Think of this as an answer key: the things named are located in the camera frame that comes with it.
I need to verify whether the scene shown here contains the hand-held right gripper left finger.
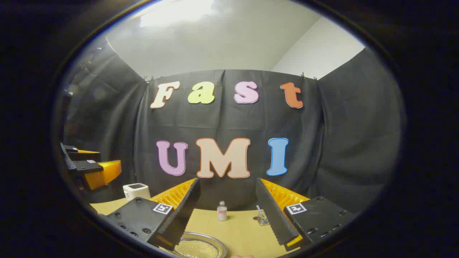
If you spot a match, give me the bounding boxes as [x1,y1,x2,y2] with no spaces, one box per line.
[107,177,202,251]

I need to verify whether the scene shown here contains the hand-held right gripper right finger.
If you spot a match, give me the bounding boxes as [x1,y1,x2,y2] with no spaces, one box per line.
[255,177,359,252]

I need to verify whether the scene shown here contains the pile of yellow soybeans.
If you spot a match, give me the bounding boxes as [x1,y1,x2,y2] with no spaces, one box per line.
[178,239,220,258]

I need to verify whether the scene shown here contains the steel pot with black handles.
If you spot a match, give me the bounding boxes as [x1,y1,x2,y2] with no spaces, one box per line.
[172,232,228,258]

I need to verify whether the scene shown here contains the white toaster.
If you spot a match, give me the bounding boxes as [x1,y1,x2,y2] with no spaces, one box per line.
[123,183,151,201]

